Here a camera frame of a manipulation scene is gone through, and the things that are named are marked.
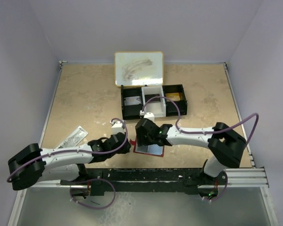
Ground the red card holder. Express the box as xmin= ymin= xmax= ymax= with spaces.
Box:
xmin=129 ymin=140 xmax=164 ymax=157

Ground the black white three-bin organizer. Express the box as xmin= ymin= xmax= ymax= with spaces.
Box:
xmin=121 ymin=84 xmax=188 ymax=120

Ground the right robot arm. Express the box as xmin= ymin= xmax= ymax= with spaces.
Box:
xmin=135 ymin=118 xmax=246 ymax=184

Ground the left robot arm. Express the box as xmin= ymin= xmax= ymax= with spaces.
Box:
xmin=7 ymin=132 xmax=131 ymax=191

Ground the silver credit card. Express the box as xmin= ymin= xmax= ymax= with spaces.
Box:
xmin=124 ymin=96 xmax=141 ymax=106

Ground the gold credit card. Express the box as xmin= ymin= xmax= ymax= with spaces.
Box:
xmin=166 ymin=92 xmax=181 ymax=101

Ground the silver foil packet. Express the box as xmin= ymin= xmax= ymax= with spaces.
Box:
xmin=56 ymin=126 xmax=88 ymax=149

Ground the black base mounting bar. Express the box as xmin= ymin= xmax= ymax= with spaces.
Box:
xmin=60 ymin=168 xmax=228 ymax=196

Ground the small whiteboard with stand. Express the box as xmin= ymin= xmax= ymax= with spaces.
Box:
xmin=114 ymin=51 xmax=164 ymax=87

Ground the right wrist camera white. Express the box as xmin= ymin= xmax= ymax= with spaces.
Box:
xmin=140 ymin=110 xmax=155 ymax=122

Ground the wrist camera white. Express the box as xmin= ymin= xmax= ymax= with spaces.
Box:
xmin=140 ymin=110 xmax=155 ymax=122
xmin=110 ymin=119 xmax=125 ymax=134

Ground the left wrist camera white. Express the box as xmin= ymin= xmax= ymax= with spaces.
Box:
xmin=110 ymin=119 xmax=125 ymax=134

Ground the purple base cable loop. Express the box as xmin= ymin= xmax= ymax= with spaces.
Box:
xmin=69 ymin=178 xmax=116 ymax=210

